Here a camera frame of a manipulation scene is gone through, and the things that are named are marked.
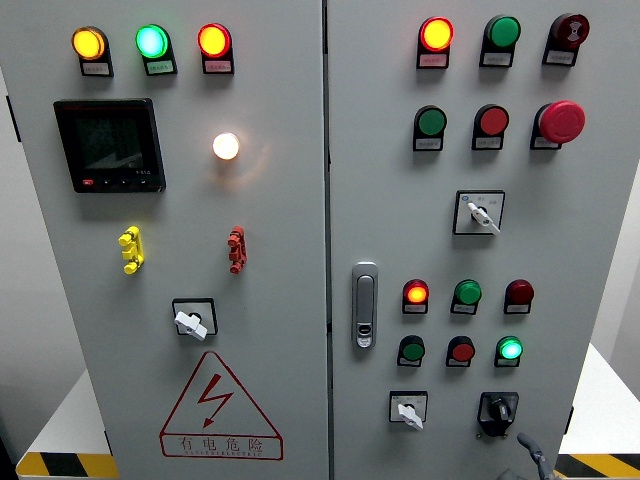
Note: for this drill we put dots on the black knob turn switch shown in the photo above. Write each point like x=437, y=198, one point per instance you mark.
x=499, y=411

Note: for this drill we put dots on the black door hinge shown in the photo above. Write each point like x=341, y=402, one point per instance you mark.
x=108, y=442
x=569, y=421
x=13, y=120

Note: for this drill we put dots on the black yellow striped tape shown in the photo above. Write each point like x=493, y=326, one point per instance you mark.
x=597, y=466
x=64, y=466

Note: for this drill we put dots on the small green lamp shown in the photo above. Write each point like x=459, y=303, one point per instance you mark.
x=468, y=292
x=510, y=348

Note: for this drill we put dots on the small red push button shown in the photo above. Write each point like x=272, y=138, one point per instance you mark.
x=462, y=352

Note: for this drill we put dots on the small green push button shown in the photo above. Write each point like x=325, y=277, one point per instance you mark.
x=413, y=351

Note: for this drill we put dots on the small red lamp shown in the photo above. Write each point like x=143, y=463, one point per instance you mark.
x=520, y=292
x=416, y=293

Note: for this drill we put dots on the pale grey cabinet door with lock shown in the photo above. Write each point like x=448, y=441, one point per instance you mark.
x=550, y=240

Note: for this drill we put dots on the silver door lock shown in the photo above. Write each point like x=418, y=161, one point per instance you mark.
x=365, y=300

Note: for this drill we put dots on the red warning triangle sticker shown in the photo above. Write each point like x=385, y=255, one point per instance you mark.
x=219, y=444

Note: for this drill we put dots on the large red stop button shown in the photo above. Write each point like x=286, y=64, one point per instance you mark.
x=563, y=122

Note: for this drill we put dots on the large red push button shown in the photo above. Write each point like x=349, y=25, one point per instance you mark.
x=494, y=121

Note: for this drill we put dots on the pale grey cabinet door with display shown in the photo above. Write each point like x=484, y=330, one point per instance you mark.
x=280, y=225

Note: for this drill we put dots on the large green push button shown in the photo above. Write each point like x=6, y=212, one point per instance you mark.
x=432, y=122

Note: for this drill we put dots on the large green lamp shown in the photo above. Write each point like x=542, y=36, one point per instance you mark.
x=504, y=31
x=152, y=41

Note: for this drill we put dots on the dark red buzzer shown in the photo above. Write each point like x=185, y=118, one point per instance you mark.
x=572, y=30

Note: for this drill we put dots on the large red lamp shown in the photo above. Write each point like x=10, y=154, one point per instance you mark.
x=214, y=40
x=436, y=34

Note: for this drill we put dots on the white round lamp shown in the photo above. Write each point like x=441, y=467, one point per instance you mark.
x=226, y=146

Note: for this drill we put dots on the black display meter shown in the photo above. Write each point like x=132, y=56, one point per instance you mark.
x=110, y=145

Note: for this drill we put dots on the large yellow lamp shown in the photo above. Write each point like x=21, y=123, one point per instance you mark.
x=89, y=44

